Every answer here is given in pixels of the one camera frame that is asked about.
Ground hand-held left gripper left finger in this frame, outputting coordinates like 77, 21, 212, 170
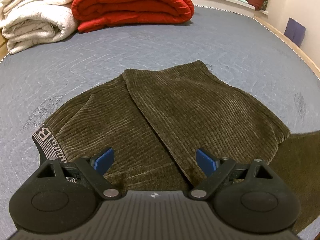
34, 147, 120, 201

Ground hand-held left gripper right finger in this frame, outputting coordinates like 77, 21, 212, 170
188, 148, 276, 201

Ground olive corduroy pants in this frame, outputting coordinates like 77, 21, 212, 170
32, 60, 320, 235

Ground grey quilted bed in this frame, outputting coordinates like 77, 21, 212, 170
0, 4, 320, 240

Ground white fluffy folded blanket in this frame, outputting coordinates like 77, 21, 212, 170
0, 4, 81, 54

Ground red folded quilt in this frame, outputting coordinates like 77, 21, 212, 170
71, 0, 195, 33

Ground cream headboard ledge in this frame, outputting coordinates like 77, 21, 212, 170
182, 0, 270, 18

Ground purple wall paper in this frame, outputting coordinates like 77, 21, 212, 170
284, 17, 307, 48

